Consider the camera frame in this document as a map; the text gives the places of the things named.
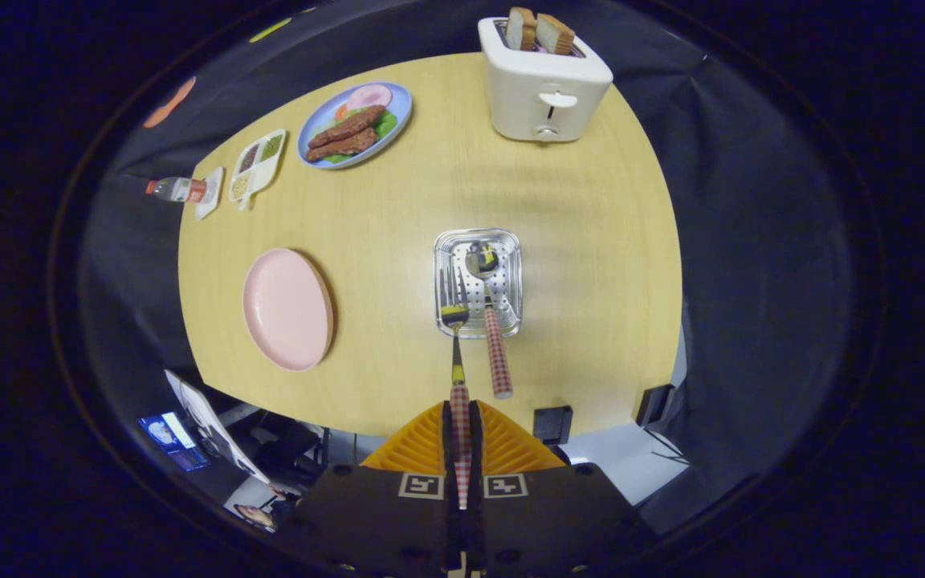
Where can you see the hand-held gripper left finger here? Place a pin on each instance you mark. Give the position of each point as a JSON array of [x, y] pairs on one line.
[[446, 449]]

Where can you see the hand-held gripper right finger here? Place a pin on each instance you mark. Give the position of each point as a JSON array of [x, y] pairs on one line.
[[476, 449]]

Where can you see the small black box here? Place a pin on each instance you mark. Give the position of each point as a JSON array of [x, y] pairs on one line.
[[552, 424], [655, 405]]

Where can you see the metal perforated basket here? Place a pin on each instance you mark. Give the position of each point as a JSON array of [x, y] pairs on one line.
[[507, 305]]

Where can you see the pink plate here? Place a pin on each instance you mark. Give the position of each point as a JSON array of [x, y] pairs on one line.
[[286, 309]]

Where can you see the white board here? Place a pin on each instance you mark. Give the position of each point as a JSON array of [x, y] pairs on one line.
[[205, 425]]

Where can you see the blue lit screen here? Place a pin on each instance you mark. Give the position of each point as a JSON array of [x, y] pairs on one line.
[[169, 437]]

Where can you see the brown meat strip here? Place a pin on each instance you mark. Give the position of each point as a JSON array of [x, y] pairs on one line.
[[342, 146], [346, 127]]

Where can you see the green lettuce leaf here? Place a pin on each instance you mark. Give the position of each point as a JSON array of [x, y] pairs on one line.
[[386, 123]]

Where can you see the white divided tray with beans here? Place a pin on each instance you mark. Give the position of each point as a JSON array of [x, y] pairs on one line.
[[258, 172]]

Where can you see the white square coaster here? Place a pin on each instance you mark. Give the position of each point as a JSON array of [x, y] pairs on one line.
[[209, 205]]

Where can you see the blue plate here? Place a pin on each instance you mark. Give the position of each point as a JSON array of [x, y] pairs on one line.
[[403, 100]]

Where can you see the white toaster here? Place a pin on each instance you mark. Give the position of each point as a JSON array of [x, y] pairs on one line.
[[519, 96]]

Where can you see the pink ham slice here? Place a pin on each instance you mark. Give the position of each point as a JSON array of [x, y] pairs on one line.
[[368, 96]]

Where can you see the clear water bottle red label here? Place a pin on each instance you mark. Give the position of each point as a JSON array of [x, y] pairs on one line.
[[177, 189]]

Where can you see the toast slice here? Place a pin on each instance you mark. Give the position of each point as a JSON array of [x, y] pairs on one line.
[[520, 28], [554, 34]]

